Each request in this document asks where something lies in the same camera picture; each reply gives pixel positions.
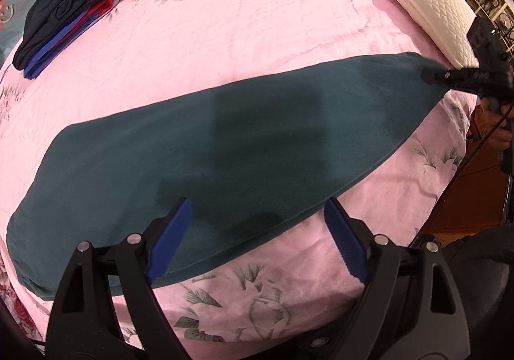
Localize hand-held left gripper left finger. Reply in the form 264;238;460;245
44;197;193;355

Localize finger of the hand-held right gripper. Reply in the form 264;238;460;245
421;67;462;86

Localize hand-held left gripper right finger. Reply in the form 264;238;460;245
323;196;470;355

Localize teal pants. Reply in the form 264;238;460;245
6;51;454;300

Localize person's right hand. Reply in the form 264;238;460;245
480;97;514;152

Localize person's dark clothing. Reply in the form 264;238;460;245
410;221;514;348

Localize pink floral bed sheet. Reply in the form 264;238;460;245
0;0;478;356

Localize red folded garment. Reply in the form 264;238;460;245
52;0;117;47

